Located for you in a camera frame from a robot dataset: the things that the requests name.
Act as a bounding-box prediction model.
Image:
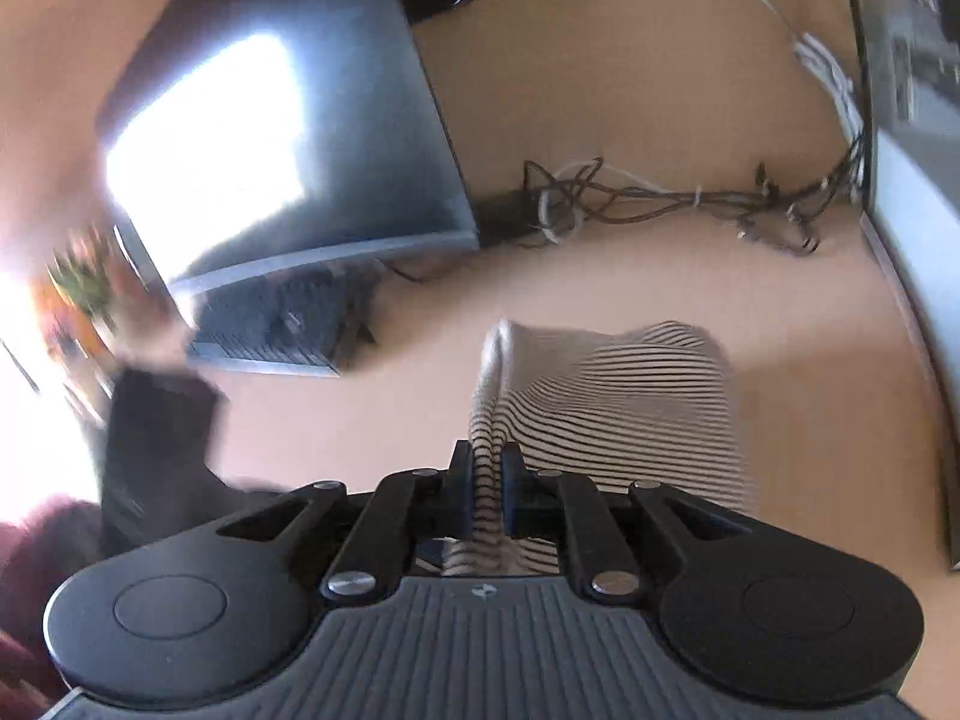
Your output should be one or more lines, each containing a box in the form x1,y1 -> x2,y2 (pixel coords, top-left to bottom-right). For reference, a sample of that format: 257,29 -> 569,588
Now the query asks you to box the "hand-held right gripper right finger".
499,441 -> 752,605

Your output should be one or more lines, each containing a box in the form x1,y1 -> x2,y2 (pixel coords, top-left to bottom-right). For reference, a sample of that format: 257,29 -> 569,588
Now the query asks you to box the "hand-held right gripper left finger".
216,441 -> 475,605

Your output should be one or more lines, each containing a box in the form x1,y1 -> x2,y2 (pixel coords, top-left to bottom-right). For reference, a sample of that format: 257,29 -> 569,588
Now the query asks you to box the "striped knit garment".
441,317 -> 760,578

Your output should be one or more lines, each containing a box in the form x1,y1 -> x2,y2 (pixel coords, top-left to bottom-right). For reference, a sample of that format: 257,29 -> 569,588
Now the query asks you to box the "black keyboard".
186,266 -> 383,378

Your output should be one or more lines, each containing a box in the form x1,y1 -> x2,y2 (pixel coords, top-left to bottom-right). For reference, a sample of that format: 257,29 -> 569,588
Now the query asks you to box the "dark red clothing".
0,499 -> 106,702

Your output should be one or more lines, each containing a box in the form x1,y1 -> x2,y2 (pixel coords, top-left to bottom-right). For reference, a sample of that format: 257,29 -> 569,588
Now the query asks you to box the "green potted plant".
41,236 -> 125,335

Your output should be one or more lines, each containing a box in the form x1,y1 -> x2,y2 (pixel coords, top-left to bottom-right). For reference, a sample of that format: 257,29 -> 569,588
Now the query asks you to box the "black power adapter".
474,191 -> 542,250

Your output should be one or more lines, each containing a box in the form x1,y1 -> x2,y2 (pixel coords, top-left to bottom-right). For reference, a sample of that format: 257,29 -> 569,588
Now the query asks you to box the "black curved monitor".
94,0 -> 482,297

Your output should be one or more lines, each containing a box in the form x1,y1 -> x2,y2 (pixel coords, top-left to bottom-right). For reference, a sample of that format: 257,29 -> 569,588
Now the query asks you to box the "white computer case glass panel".
836,0 -> 960,571

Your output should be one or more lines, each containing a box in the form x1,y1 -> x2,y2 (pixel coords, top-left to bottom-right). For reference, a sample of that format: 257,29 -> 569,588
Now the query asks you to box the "thin white cable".
534,161 -> 702,245

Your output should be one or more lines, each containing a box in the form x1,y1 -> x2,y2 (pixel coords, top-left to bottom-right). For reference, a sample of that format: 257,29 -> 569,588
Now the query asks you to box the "black cable bundle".
386,156 -> 875,286

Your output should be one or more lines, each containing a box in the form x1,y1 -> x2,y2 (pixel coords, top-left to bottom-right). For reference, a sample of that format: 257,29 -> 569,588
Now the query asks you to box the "white power cable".
686,0 -> 867,143

